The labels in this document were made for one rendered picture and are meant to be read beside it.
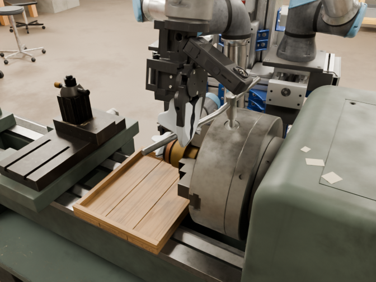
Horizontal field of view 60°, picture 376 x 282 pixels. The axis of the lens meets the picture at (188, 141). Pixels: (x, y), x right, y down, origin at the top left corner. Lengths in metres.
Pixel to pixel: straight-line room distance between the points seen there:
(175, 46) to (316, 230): 0.37
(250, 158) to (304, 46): 0.74
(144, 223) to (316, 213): 0.56
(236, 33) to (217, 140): 0.46
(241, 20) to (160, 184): 0.57
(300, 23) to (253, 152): 0.74
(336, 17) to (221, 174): 0.73
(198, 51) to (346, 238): 0.36
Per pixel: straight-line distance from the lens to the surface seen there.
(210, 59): 0.51
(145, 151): 0.54
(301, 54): 1.35
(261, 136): 0.71
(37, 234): 1.53
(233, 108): 0.69
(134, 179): 1.13
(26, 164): 1.16
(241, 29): 1.08
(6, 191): 1.19
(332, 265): 0.63
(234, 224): 0.73
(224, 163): 0.69
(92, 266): 1.36
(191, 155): 0.86
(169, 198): 1.05
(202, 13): 0.52
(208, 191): 0.71
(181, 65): 0.53
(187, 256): 0.93
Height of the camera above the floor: 1.61
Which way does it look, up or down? 34 degrees down
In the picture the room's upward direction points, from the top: straight up
